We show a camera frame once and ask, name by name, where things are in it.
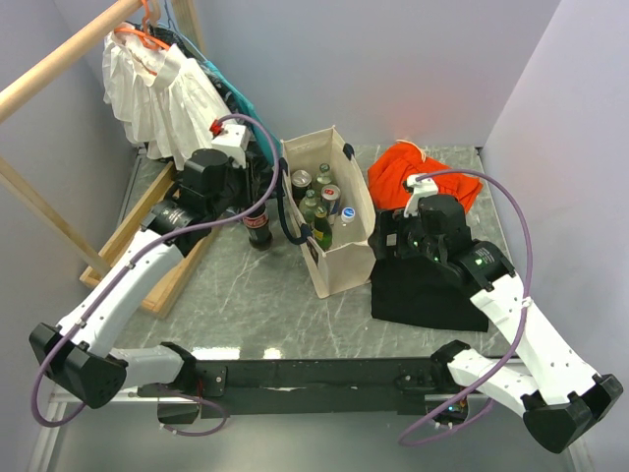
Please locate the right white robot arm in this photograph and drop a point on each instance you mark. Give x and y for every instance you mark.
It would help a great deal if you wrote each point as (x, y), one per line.
(562, 396)

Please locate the orange clothes hanger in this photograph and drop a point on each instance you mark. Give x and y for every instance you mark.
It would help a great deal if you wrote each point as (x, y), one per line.
(142, 39)

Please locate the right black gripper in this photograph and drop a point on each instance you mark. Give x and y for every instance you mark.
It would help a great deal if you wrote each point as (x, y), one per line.
(387, 222)

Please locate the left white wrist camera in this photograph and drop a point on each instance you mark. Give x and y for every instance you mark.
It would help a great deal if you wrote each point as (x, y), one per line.
(232, 139)

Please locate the pocari sweat plastic bottle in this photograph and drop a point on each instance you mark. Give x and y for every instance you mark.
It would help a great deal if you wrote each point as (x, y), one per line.
(347, 215)

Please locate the black cloth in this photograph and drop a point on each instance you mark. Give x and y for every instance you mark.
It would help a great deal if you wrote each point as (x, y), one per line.
(413, 292)

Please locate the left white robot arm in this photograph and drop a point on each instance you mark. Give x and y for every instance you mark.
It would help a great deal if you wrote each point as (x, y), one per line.
(78, 353)

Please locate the cream canvas tote bag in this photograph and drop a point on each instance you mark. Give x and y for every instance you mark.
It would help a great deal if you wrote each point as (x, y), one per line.
(349, 261)

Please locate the wooden tray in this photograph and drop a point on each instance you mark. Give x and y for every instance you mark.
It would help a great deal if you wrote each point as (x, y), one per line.
(143, 268)

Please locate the white ruffled garment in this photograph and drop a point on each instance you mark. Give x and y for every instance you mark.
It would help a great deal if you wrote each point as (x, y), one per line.
(124, 80)

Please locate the wooden clothes rail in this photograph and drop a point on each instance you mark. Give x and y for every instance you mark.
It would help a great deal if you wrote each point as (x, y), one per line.
(33, 81)

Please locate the coca-cola glass bottle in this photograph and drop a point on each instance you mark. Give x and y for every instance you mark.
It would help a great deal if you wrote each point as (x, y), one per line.
(257, 224)

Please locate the green glass bottle gold cap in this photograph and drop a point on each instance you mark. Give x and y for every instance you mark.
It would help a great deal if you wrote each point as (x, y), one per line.
(322, 230)

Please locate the teal garment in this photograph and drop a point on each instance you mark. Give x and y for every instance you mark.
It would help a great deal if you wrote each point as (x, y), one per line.
(250, 123)

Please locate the dark floral garment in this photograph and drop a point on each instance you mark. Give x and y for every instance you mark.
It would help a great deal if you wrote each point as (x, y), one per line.
(182, 99)

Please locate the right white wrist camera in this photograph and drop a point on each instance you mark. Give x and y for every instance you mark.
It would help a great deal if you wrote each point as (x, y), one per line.
(418, 186)

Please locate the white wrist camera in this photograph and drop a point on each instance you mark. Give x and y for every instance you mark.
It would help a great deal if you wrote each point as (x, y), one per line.
(418, 186)
(232, 139)

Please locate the dark soda can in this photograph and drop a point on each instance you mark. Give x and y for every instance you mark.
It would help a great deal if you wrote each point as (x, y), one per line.
(301, 182)

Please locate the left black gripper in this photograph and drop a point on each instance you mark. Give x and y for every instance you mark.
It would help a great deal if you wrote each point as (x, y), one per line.
(250, 182)

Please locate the far clear glass bottle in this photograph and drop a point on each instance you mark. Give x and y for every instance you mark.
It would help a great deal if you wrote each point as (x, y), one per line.
(323, 177)

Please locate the orange cloth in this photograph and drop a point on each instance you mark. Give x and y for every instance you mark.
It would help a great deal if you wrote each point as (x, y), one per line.
(388, 174)

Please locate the red bull can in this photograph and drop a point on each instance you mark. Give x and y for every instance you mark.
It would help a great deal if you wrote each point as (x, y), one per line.
(330, 198)

